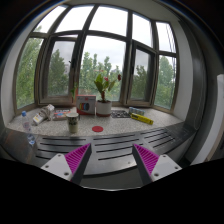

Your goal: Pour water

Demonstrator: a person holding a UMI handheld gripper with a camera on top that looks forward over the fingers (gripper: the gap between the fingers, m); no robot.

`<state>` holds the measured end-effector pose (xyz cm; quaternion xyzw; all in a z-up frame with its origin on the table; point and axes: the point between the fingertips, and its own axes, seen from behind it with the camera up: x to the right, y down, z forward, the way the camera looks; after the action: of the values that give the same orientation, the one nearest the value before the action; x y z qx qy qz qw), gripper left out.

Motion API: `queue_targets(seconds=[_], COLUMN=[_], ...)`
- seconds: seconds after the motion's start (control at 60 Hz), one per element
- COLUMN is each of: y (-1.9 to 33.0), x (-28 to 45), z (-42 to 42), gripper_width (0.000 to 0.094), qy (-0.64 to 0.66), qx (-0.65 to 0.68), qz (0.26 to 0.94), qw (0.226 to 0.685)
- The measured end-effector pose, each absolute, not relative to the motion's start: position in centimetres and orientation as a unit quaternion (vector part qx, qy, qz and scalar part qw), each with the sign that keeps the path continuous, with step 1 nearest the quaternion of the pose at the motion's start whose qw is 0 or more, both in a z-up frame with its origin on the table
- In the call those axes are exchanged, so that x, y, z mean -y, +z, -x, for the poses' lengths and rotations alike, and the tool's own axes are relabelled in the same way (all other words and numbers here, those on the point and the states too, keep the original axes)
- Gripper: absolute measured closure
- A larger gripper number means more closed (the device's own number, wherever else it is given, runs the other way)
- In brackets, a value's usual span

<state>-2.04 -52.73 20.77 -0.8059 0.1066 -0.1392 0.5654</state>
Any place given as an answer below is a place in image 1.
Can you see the clear plastic water bottle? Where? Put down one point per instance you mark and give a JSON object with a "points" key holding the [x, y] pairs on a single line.
{"points": [[27, 128]]}

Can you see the white flower pot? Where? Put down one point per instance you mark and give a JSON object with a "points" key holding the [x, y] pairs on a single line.
{"points": [[103, 108]]}

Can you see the white paper cup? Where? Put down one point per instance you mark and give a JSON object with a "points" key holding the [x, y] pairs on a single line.
{"points": [[72, 120]]}

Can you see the colourful flat book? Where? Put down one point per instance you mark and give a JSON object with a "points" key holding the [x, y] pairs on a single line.
{"points": [[60, 114]]}

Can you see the black slotted radiator cover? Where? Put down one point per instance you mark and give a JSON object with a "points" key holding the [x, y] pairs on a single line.
{"points": [[113, 153]]}

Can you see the brown window frame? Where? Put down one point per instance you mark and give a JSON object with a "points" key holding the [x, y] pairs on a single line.
{"points": [[79, 39]]}

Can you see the red and white box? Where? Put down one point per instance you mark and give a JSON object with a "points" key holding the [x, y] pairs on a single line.
{"points": [[85, 104]]}

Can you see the light blue small pack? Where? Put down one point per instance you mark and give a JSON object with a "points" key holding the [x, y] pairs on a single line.
{"points": [[136, 111]]}

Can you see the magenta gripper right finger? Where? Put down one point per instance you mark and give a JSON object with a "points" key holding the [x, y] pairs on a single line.
{"points": [[152, 166]]}

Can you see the green plant with red flowers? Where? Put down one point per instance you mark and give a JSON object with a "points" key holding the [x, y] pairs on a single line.
{"points": [[104, 84]]}

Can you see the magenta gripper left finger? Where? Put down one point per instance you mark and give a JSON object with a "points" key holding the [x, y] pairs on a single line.
{"points": [[70, 166]]}

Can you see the white wrapped package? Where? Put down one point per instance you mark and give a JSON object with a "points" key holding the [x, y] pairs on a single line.
{"points": [[46, 113]]}

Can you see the red round coaster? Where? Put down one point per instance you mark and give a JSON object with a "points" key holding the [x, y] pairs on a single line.
{"points": [[97, 128]]}

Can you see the black patterned flat mat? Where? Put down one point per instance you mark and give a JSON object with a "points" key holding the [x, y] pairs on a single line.
{"points": [[120, 114]]}

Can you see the yellow rectangular box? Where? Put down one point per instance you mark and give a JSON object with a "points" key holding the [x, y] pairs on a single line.
{"points": [[141, 118]]}

